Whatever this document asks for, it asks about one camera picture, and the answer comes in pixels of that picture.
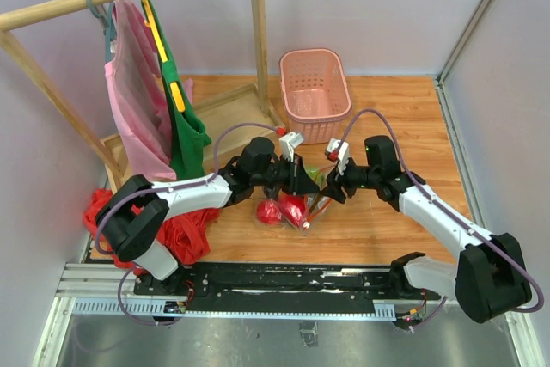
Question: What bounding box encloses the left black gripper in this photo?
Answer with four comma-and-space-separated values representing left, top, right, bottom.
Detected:
253, 154, 321, 196

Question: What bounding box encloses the red fake pepper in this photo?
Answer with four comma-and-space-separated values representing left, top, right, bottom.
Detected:
278, 193, 309, 230

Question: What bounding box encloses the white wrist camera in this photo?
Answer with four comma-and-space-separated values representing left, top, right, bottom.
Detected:
326, 138, 350, 175
278, 132, 304, 162

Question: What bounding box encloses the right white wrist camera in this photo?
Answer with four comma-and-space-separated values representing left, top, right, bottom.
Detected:
326, 138, 350, 175

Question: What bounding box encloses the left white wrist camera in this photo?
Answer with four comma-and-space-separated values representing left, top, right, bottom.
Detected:
278, 132, 304, 162

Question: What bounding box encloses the red fake tomato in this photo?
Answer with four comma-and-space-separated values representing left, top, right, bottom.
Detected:
255, 199, 283, 225

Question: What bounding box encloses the teal clothes hanger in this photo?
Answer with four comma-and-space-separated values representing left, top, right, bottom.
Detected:
86, 0, 117, 63

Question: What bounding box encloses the grey slotted cable duct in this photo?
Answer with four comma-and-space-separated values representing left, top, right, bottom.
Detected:
72, 298, 397, 321

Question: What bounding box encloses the yellow clothes hanger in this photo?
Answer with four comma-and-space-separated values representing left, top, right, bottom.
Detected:
141, 0, 186, 113

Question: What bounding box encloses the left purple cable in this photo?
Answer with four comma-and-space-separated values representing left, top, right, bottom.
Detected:
94, 122, 288, 326

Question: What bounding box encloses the pink plastic basket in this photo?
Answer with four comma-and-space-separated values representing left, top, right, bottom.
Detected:
279, 48, 352, 144

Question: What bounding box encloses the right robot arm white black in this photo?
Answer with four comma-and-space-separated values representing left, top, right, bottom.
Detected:
322, 135, 532, 323

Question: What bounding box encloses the wooden clothes rack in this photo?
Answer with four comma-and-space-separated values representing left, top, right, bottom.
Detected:
1, 0, 283, 188

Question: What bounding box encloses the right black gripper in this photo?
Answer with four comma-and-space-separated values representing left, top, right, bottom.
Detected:
321, 154, 379, 204

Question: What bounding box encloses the crumpled red cloth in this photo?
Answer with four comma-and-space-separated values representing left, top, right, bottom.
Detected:
82, 188, 220, 266

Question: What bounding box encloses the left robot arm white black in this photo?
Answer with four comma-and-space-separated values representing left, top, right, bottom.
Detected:
95, 132, 319, 295

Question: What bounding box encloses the pink hanging garment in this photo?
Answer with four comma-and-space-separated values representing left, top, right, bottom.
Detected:
105, 0, 176, 180

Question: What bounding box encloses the green hanging garment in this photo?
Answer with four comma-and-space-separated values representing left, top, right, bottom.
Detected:
142, 0, 211, 180

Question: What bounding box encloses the light green fake apple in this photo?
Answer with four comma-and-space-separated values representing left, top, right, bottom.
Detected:
306, 168, 324, 183

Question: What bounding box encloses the clear zip top bag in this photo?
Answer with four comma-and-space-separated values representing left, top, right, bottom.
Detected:
252, 167, 332, 236

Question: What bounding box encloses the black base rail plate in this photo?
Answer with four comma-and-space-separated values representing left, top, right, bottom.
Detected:
133, 262, 439, 309

